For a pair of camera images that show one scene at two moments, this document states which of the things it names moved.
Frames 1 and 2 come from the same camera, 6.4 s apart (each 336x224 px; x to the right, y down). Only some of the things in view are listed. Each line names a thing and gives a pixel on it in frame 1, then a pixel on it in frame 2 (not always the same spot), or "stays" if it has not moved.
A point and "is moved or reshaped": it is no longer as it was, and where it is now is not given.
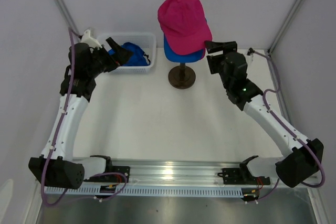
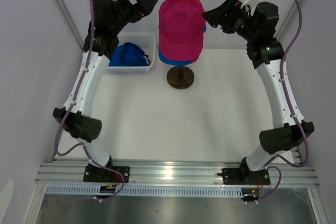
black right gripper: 213,47 -> 217,16
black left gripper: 121,54 -> 144,6
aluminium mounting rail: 183,173 stays
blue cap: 137,58 stays
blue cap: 186,58 -> 177,62
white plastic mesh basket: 147,42 stays
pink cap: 193,49 -> 184,57
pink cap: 182,19 is moved or reshaped
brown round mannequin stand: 181,76 stays
